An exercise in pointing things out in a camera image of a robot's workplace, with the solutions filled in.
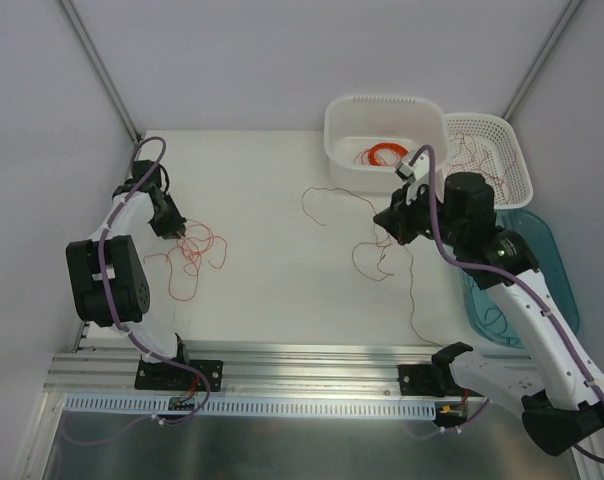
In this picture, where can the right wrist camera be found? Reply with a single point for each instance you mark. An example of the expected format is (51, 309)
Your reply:
(415, 174)

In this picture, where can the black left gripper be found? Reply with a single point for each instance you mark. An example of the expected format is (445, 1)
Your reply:
(170, 224)

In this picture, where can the left aluminium frame post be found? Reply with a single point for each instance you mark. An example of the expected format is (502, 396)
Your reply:
(86, 43)

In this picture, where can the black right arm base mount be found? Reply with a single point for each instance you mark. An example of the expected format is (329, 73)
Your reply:
(427, 377)

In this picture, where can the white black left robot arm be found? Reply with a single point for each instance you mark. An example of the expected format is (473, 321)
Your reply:
(108, 282)

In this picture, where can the white plastic tub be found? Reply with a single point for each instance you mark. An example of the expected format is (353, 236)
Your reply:
(367, 137)

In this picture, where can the right aluminium frame post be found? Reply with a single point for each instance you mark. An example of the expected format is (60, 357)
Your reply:
(551, 41)

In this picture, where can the white slotted cable duct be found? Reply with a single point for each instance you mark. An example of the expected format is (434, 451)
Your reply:
(254, 407)

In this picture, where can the white perforated basket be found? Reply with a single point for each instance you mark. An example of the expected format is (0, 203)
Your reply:
(486, 144)

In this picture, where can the teal translucent tray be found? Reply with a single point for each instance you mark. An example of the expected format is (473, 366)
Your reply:
(485, 317)

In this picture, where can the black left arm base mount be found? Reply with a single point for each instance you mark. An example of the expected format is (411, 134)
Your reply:
(161, 376)

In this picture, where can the aluminium frame post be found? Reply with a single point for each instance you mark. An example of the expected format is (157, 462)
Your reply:
(551, 41)
(86, 43)

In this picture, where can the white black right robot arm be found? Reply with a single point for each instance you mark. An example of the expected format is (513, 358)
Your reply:
(564, 404)

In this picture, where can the aluminium extrusion rail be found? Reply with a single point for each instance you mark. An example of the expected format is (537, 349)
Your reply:
(249, 369)

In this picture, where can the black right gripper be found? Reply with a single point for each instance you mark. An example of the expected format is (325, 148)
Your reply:
(395, 218)

